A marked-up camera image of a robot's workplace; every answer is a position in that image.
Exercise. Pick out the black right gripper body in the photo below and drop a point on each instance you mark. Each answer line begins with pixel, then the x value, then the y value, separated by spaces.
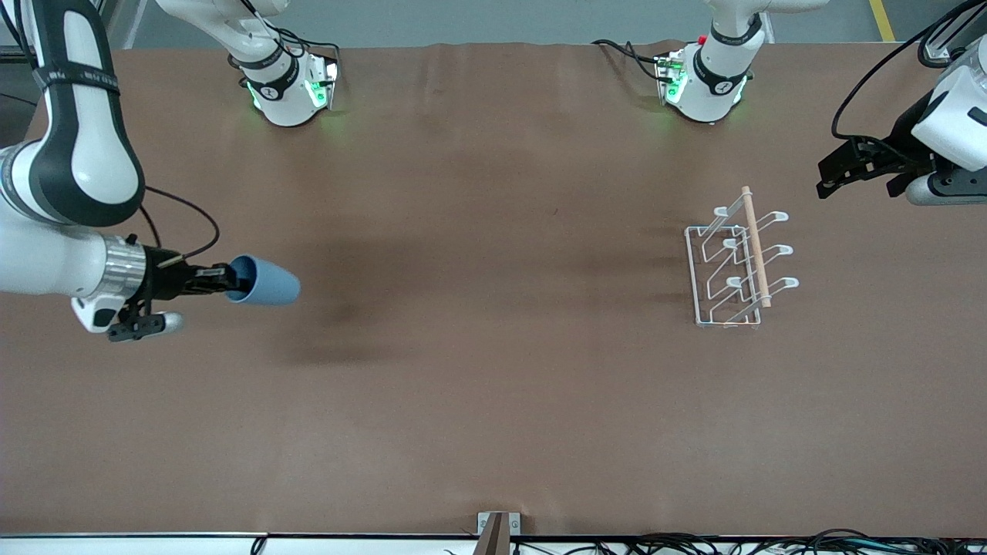
pixel 163 280

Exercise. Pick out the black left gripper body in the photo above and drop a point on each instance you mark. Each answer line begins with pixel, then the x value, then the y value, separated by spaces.
pixel 899 144

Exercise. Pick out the blue plastic cup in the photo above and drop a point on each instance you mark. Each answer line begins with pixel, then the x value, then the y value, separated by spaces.
pixel 274 284

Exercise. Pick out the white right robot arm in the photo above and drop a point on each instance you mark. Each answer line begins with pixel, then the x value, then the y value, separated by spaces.
pixel 77 154

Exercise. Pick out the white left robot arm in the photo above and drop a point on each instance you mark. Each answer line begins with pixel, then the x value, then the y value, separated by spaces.
pixel 709 89

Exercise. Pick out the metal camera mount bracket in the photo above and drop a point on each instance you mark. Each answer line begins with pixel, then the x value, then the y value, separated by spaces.
pixel 499 528

